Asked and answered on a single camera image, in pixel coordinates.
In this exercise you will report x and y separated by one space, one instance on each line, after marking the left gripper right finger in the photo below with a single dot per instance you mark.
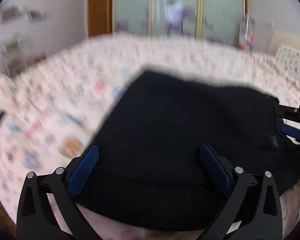
253 210

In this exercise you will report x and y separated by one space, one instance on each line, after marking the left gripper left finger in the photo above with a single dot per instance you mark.
35 217

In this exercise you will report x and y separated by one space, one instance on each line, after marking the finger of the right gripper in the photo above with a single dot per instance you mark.
288 113
291 131

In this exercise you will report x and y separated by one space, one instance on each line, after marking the black pants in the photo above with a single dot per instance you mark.
152 171

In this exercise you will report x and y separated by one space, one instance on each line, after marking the teddy bear print pillow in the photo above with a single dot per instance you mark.
290 59

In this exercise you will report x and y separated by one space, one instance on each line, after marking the cream pink headboard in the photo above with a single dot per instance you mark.
281 37

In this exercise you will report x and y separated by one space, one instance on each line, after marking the teddy bear print blanket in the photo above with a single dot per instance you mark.
53 110

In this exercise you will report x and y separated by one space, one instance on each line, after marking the clear tube of plush toys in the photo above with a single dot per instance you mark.
246 33

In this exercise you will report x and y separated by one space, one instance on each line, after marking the glass sliding door wardrobe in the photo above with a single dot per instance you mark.
214 20

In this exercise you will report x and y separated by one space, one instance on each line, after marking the white shelving rack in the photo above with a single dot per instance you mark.
14 58

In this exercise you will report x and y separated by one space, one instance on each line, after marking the brown wooden door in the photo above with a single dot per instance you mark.
97 17

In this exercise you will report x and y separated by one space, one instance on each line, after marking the white wall socket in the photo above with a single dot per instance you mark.
269 25

